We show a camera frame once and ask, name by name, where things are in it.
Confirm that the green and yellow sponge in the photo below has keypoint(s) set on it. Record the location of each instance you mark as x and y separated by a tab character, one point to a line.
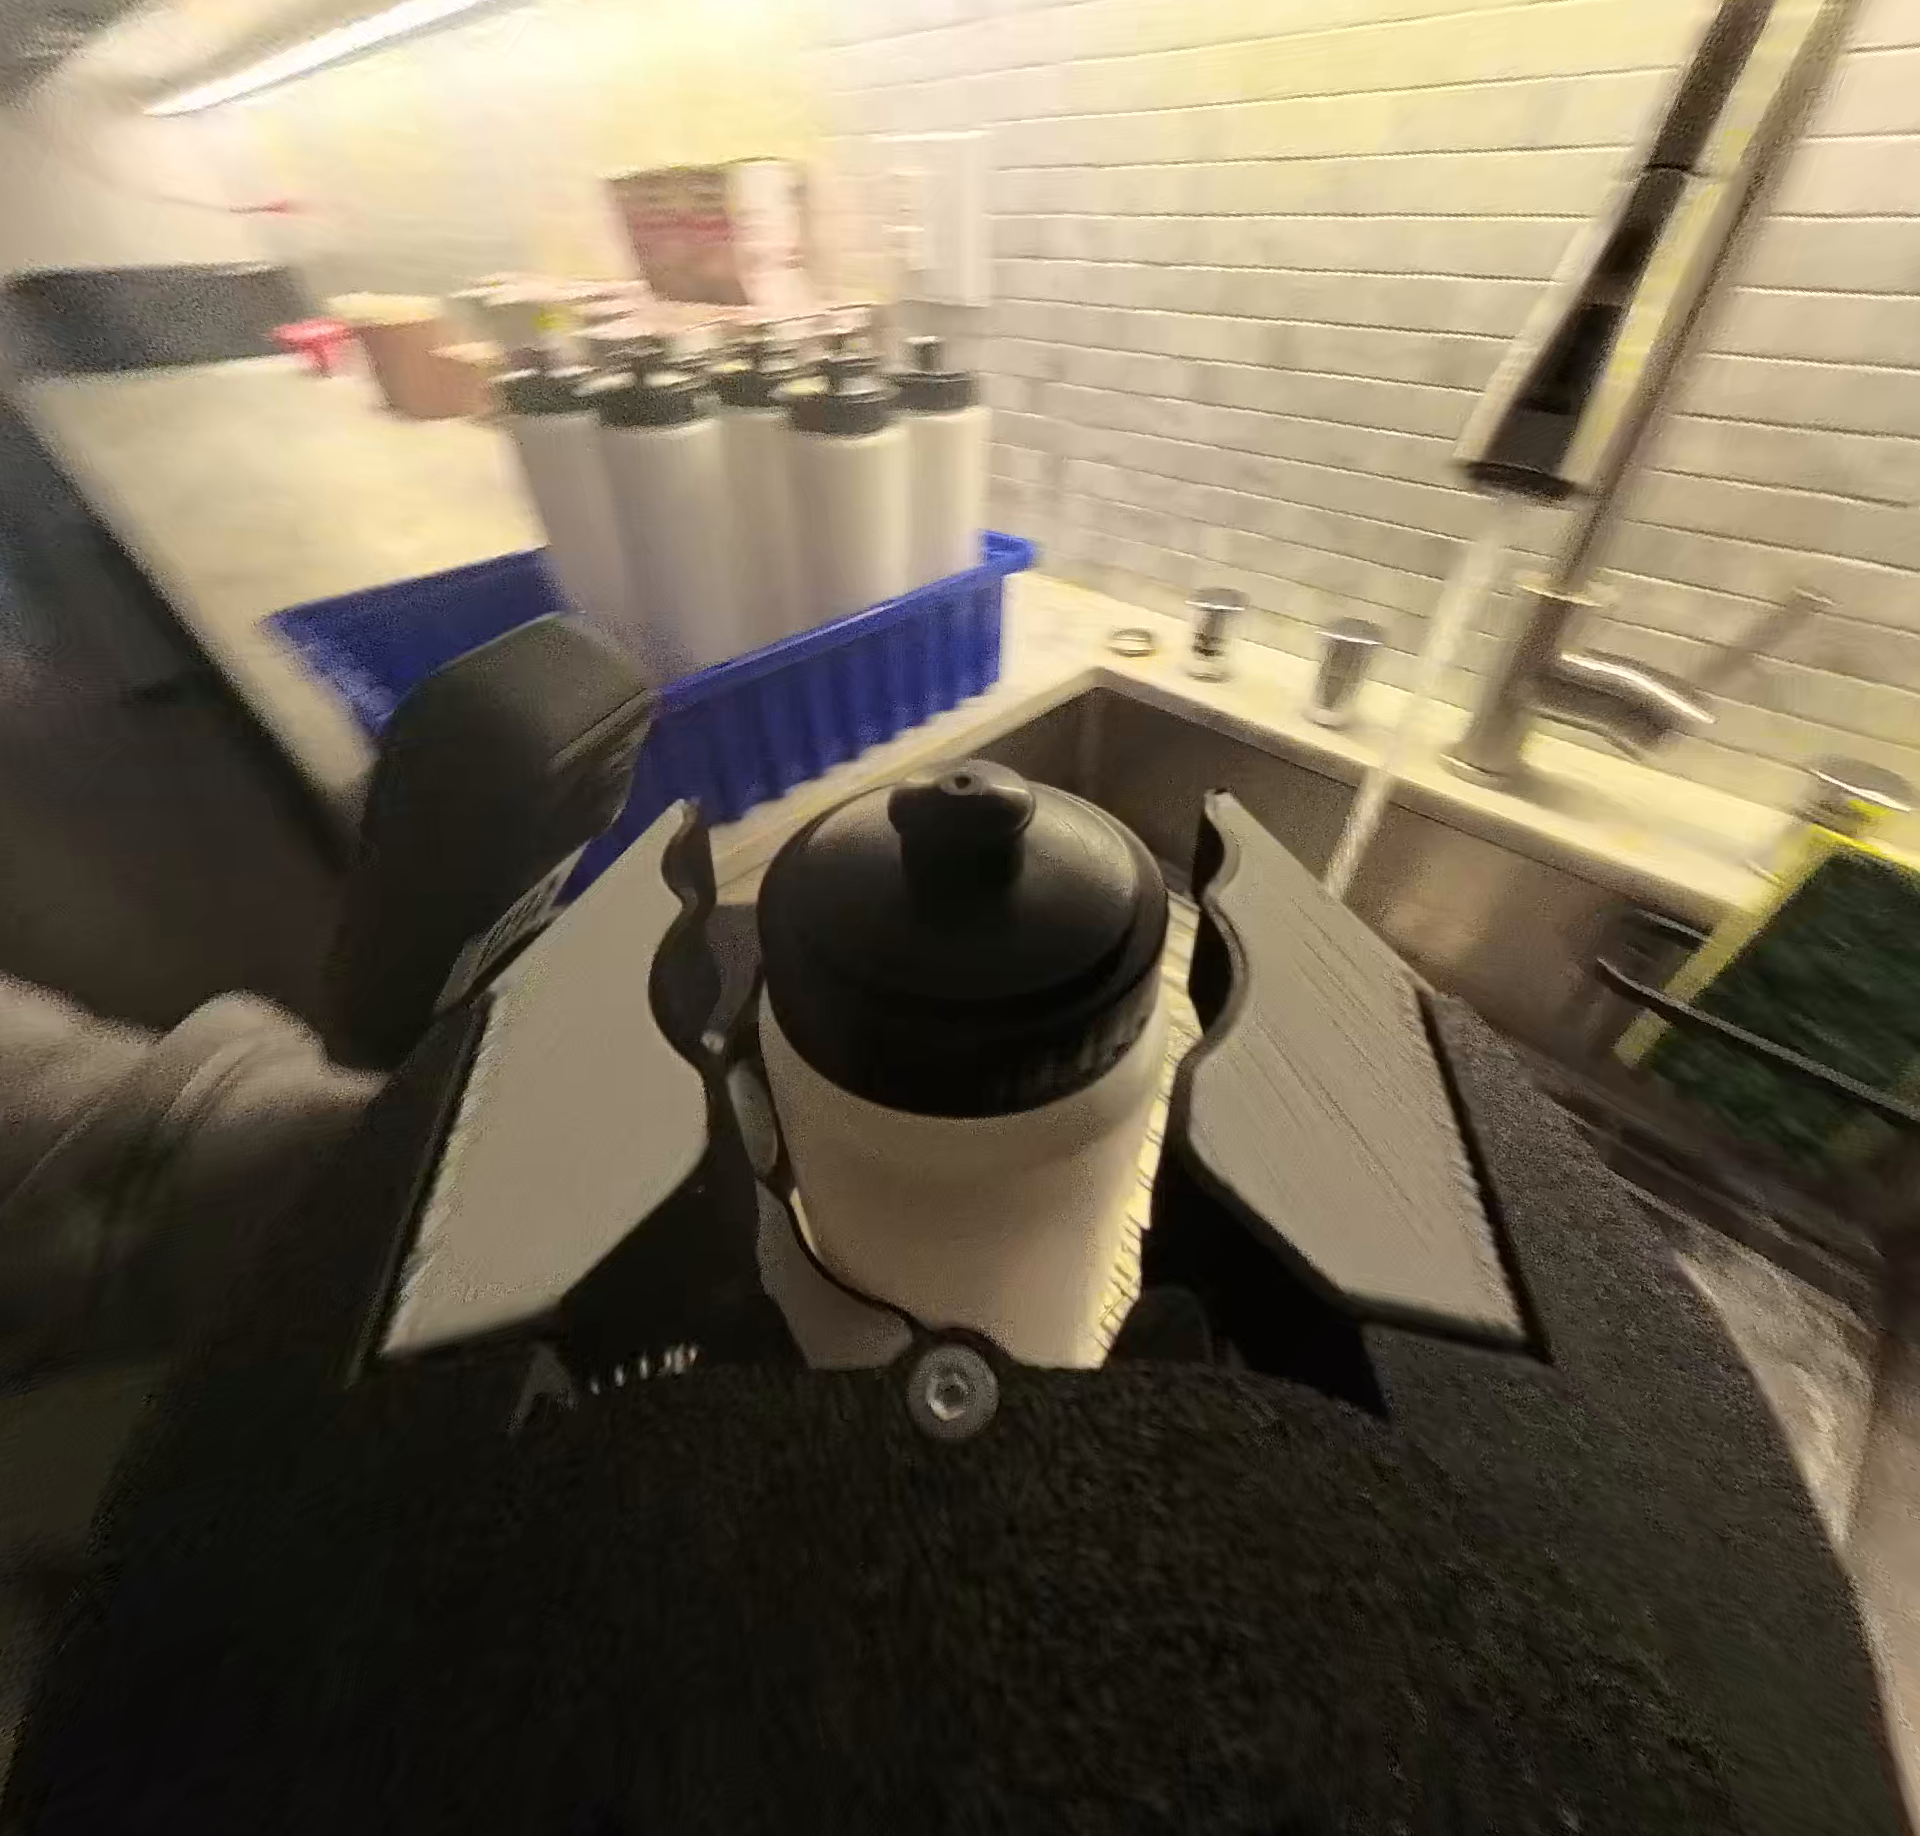
1802	997

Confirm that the running water stream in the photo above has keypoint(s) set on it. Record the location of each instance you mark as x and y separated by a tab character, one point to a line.
1406	710

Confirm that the stainless steel sink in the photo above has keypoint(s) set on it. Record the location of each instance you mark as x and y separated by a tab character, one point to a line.
1142	734

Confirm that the under-cabinet light strip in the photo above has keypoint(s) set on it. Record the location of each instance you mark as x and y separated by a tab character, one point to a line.
417	8

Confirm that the group of capped white bottles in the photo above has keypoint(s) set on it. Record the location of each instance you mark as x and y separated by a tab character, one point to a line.
714	520

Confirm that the white wall outlet plate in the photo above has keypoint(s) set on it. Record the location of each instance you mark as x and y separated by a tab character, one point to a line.
940	213

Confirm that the blue plastic bin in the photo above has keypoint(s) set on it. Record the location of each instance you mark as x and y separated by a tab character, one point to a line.
838	726

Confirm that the white plastic squeeze bottle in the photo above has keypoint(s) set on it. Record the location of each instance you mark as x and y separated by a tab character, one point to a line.
976	1206

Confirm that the person's left forearm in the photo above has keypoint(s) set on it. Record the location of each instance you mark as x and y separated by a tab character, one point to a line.
163	1167

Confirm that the black container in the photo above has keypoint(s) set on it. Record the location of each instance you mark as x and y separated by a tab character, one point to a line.
149	313

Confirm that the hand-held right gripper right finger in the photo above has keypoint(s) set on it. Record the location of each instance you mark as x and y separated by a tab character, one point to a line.
1341	1122

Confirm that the red cup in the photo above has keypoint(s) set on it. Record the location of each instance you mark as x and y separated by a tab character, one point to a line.
318	340

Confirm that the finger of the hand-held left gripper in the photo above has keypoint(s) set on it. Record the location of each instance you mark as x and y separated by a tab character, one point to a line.
783	1271

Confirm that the chrome sink air gap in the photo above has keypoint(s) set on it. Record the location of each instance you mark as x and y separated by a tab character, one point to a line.
1209	633

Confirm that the stainless pull-down faucet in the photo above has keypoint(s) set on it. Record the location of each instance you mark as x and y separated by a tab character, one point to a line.
1623	289

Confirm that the brown box of stir sticks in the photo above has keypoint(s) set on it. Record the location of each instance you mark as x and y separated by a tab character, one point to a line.
410	362

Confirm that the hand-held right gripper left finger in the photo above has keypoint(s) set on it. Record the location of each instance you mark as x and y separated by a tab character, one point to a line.
554	1100

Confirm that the stack of printed noodle cartons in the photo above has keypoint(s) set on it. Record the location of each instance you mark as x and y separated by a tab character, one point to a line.
695	236

